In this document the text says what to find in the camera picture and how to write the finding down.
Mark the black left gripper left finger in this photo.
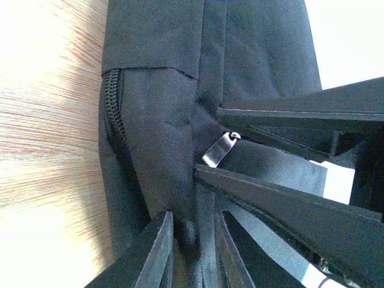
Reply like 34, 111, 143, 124
86, 211, 174, 288

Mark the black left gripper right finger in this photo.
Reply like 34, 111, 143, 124
215, 211, 300, 288

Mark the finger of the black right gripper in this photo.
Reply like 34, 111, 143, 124
194, 164, 383, 287
217, 77, 383, 161

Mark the black student backpack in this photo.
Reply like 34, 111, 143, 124
98, 1, 322, 287

